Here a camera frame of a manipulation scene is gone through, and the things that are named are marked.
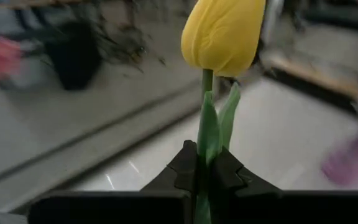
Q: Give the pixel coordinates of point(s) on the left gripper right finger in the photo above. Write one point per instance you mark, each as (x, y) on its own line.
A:
(232, 177)

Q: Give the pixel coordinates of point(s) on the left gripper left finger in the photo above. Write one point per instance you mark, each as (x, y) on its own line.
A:
(182, 174)

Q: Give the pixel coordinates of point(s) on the yellow artificial tulip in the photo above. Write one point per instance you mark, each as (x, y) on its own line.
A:
(222, 37)

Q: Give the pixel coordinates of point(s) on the purple ribbed glass vase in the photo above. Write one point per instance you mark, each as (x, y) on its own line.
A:
(346, 161)

